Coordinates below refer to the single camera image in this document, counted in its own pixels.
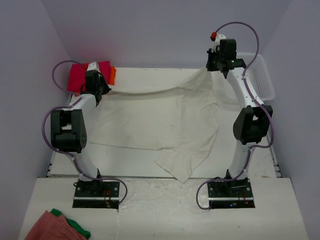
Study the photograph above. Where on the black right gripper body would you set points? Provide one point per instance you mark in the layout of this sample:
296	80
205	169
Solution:
214	59

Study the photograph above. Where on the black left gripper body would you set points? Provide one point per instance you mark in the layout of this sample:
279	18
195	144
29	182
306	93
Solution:
102	86

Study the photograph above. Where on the white t shirt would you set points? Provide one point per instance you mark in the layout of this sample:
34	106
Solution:
178	119

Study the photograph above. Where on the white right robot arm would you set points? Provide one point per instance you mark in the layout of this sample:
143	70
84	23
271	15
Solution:
253	121

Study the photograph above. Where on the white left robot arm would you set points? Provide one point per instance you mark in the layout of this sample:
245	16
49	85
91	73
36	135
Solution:
70	125

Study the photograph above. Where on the folded pink t shirt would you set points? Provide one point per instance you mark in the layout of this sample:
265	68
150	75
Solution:
102	64

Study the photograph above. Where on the folded orange t shirt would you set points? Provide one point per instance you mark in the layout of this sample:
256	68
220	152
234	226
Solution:
77	81

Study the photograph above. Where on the white plastic basket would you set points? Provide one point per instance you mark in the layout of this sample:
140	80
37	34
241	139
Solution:
260	79

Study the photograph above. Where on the green cloth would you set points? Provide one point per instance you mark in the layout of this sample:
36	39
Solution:
85	233

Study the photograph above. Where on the salmon pink cloth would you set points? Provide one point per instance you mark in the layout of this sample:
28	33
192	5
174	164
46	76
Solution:
51	227

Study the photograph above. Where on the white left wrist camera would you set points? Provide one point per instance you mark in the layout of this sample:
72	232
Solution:
92	66

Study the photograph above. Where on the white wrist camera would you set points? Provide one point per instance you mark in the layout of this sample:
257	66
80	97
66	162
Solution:
92	66
216	38

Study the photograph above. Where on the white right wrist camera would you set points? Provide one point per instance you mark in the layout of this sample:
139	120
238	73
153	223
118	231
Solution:
216	38

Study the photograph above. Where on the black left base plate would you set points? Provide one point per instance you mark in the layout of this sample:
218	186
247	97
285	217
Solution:
96	195

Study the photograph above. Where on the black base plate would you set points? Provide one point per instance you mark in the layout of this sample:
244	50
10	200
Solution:
235	194
96	195

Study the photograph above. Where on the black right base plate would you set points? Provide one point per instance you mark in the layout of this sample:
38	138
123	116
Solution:
235	194

